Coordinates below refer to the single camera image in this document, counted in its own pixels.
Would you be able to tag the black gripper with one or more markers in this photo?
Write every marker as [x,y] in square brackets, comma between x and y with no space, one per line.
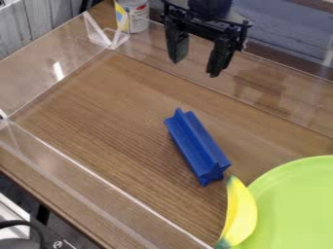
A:
[209,19]

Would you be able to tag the blue star-shaped block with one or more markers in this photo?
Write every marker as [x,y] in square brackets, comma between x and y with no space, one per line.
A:
[201,151]

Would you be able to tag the yellow toy banana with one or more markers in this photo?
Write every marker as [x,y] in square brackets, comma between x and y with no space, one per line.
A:
[241,215]

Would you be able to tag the green plate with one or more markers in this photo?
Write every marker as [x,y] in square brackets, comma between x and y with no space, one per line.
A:
[294,199]

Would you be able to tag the white can with label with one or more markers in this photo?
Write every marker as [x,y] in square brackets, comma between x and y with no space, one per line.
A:
[136,11]

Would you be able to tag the clear acrylic enclosure wall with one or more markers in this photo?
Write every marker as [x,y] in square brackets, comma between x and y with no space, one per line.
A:
[84,142]

